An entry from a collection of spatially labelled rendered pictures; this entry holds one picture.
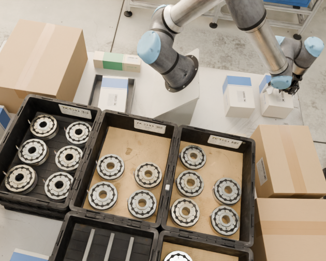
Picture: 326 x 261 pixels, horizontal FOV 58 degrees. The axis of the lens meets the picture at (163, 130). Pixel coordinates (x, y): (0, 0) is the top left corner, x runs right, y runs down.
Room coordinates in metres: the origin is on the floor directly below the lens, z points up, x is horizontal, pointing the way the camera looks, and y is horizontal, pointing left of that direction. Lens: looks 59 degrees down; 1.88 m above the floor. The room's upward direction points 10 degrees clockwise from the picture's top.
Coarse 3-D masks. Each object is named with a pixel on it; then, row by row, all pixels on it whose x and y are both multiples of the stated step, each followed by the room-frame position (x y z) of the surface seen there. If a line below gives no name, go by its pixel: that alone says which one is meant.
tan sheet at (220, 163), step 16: (192, 144) 0.58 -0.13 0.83; (208, 160) 0.52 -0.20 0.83; (224, 160) 0.53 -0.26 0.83; (240, 160) 0.55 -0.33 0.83; (176, 176) 0.43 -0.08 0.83; (208, 176) 0.45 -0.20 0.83; (224, 176) 0.46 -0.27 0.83; (240, 176) 0.48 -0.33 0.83; (176, 192) 0.37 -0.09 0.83; (208, 192) 0.39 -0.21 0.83; (208, 208) 0.33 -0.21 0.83; (240, 208) 0.35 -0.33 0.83; (208, 224) 0.27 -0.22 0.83
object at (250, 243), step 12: (180, 132) 0.57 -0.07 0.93; (204, 132) 0.59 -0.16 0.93; (216, 132) 0.60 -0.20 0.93; (252, 144) 0.57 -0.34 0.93; (252, 156) 0.52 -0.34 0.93; (252, 168) 0.47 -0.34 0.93; (252, 180) 0.42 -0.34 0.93; (168, 192) 0.33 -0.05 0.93; (252, 192) 0.38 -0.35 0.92; (168, 204) 0.29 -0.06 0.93; (252, 204) 0.34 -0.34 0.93; (252, 216) 0.29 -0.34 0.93; (168, 228) 0.21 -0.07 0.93; (180, 228) 0.22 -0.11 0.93; (252, 228) 0.26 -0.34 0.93; (216, 240) 0.20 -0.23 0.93; (228, 240) 0.21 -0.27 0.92; (252, 240) 0.22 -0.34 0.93
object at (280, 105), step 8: (264, 80) 1.04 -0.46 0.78; (264, 96) 0.95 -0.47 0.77; (272, 96) 0.93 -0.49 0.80; (280, 96) 0.94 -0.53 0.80; (288, 96) 0.95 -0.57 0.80; (264, 104) 0.91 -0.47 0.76; (272, 104) 0.88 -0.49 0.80; (280, 104) 0.89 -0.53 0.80; (288, 104) 0.90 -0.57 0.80; (264, 112) 0.87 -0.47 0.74; (272, 112) 0.88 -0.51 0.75; (280, 112) 0.88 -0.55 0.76; (288, 112) 0.88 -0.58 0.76
